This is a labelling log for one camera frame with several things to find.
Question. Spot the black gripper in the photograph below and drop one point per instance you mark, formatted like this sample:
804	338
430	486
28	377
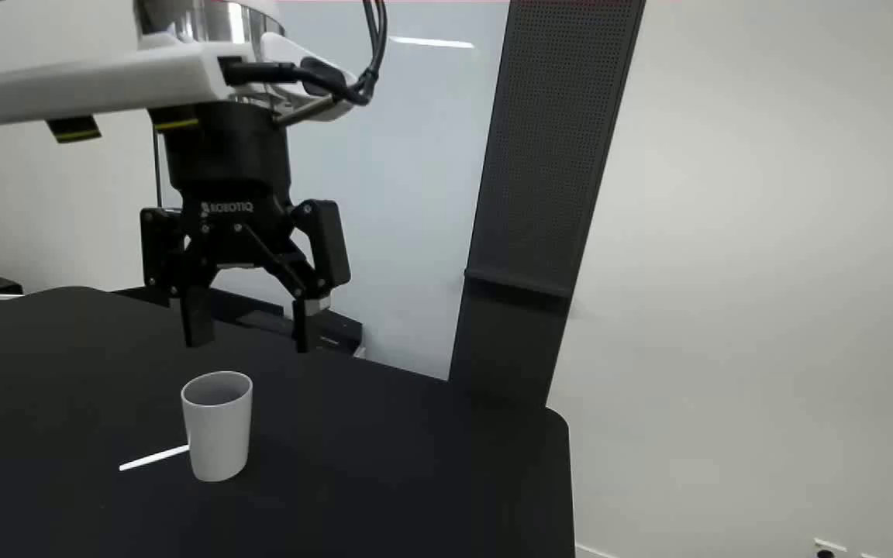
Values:
229	165

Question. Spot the white plastic spoon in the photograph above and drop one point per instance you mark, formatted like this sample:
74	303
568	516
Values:
152	458

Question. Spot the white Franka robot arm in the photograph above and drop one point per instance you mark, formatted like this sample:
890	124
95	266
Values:
210	20

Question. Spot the white ceramic cup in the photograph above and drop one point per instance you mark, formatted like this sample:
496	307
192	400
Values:
217	429

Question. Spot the black vertical pillar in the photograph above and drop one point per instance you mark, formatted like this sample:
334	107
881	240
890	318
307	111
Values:
539	187

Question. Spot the white glass wall panel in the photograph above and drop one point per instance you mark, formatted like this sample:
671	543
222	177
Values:
415	187

